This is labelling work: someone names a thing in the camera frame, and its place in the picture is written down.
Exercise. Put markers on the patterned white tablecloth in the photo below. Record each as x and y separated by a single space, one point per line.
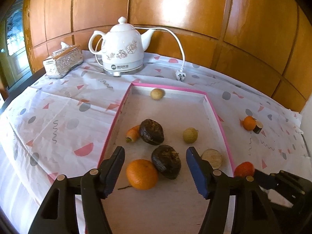
59 127

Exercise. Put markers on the small tan potato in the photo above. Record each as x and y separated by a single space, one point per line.
157 94

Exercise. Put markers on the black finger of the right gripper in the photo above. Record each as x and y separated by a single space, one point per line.
267 181
290 184

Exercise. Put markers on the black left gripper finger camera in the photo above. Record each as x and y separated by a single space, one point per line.
57 213

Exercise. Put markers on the yellow-green round fruit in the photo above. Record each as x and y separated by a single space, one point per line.
190 135

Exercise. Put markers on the white ceramic electric kettle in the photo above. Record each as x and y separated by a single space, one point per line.
122 48

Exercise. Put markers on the glass door at left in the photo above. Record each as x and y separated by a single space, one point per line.
14 60

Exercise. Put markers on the large purple cut yam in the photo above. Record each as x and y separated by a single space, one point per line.
214 158

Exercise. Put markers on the dark brown fruit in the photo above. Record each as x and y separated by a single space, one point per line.
151 132
167 161

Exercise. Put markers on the pink shallow tray box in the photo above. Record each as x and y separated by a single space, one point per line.
155 191

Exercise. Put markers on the small red tomato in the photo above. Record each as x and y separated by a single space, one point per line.
244 169

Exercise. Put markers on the orange tangerine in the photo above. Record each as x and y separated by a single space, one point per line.
142 174
249 123

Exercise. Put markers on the small orange carrot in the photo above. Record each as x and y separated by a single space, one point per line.
133 134

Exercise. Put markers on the silver tissue box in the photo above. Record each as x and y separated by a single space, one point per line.
63 61

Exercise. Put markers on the small purple cut yam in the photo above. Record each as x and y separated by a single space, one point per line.
258 127

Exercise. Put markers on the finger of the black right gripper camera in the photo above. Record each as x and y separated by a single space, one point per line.
252 213

